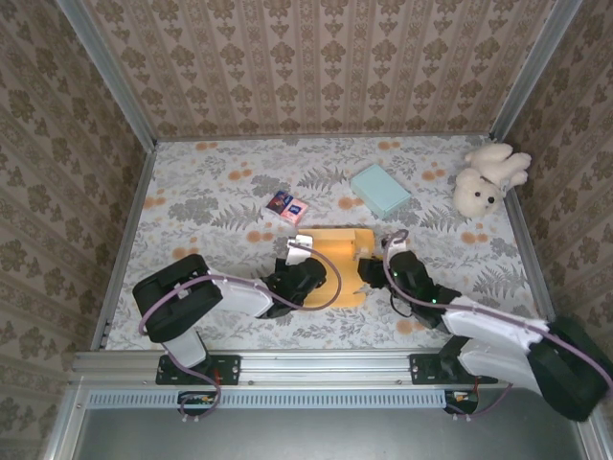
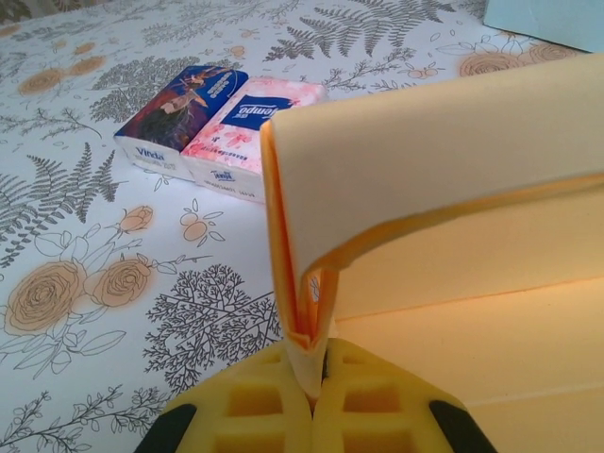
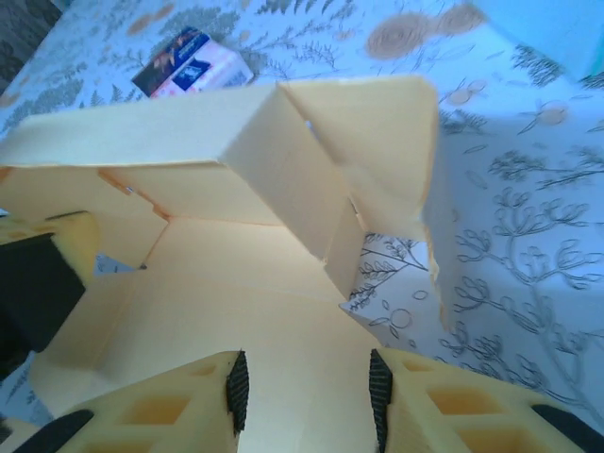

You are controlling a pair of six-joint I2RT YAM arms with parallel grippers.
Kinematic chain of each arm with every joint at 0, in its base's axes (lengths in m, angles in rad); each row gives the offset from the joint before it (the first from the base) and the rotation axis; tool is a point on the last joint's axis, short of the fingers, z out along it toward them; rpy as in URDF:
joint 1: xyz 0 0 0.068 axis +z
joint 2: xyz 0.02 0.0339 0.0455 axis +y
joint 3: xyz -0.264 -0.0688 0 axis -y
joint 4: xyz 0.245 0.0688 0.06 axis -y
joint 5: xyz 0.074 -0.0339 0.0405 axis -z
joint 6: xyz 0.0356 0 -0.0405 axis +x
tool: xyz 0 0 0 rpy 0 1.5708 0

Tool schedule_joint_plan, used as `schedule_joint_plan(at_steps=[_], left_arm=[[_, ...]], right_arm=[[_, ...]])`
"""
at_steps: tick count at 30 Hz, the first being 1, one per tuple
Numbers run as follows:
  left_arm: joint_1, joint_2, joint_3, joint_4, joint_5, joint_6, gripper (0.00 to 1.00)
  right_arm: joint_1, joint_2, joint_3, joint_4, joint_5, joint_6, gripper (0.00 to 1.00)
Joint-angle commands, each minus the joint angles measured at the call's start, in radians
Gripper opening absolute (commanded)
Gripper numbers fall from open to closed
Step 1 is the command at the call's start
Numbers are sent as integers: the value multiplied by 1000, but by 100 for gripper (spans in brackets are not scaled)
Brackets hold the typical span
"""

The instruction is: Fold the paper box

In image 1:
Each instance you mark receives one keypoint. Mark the tan cardboard paper box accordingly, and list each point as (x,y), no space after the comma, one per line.
(345,278)

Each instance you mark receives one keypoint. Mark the mint green paper box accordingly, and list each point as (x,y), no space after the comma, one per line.
(380,191)

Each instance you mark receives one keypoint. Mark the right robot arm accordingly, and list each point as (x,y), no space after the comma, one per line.
(483,369)

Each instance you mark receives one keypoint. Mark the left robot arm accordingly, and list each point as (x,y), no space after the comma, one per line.
(239,297)

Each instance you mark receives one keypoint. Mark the pink tissue pack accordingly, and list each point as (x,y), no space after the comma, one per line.
(294,212)

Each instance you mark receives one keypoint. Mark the blue tissue pack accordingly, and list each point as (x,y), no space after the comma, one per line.
(279,201)

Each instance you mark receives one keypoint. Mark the white plush toy dog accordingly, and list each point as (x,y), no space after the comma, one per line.
(479,191)

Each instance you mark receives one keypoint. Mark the black controller board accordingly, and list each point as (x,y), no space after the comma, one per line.
(462,398)
(196,400)

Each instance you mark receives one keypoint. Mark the grey metal lower panel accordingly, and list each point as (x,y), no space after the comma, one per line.
(311,436)

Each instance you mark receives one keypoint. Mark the long aluminium base rail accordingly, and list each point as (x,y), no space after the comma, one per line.
(325,366)

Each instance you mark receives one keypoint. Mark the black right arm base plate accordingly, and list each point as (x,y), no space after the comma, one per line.
(424,369)

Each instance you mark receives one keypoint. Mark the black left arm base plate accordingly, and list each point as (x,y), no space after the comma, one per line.
(230,369)

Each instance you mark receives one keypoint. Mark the aluminium side rail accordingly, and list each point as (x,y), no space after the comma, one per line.
(534,268)
(127,239)

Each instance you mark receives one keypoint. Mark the aluminium frame post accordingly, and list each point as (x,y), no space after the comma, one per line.
(531,67)
(105,62)

